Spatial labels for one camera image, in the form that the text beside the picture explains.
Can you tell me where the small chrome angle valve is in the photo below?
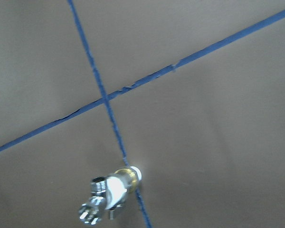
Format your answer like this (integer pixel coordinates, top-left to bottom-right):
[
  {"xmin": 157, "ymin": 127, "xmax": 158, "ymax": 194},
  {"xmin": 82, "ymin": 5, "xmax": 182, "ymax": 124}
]
[{"xmin": 78, "ymin": 174, "xmax": 128, "ymax": 226}]

